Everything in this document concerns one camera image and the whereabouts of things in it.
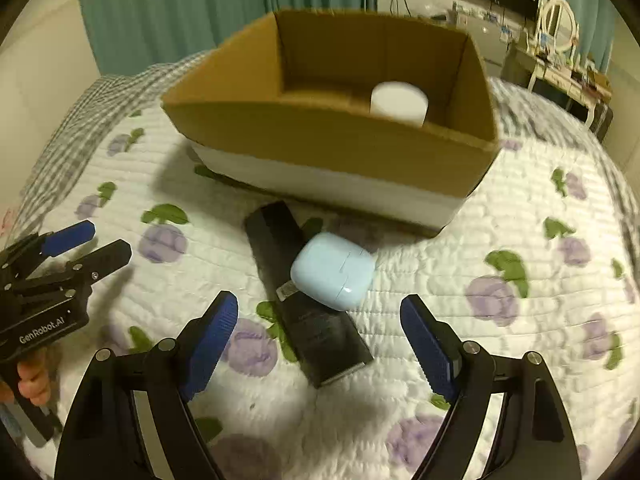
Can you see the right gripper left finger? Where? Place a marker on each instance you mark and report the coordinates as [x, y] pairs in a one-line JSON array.
[[102, 437]]

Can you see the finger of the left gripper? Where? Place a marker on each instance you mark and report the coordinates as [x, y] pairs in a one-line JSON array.
[[56, 243], [102, 262]]

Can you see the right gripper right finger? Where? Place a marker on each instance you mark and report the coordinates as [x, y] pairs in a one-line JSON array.
[[533, 439]]

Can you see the black rectangular box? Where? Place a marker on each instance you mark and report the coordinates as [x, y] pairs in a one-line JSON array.
[[326, 342]]

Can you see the light blue earbuds case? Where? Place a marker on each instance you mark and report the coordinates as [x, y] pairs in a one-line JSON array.
[[333, 271]]

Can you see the white cylindrical bottle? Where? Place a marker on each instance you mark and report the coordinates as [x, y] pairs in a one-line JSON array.
[[399, 101]]

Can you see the person left hand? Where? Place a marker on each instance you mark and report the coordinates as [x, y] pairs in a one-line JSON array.
[[34, 384]]

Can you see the grey checkered bedsheet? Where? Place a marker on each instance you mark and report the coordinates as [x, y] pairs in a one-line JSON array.
[[519, 114]]

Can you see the brown cardboard box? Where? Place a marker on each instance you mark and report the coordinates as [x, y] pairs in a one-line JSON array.
[[284, 105]]

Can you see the white dressing table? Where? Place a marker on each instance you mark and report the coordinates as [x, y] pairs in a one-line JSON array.
[[582, 98]]

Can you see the silver mini fridge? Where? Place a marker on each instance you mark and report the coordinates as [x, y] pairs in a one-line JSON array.
[[489, 38]]

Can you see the white oval mirror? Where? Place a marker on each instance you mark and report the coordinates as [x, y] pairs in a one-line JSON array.
[[557, 28]]

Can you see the green curtain right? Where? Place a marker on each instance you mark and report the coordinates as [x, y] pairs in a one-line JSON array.
[[596, 20]]

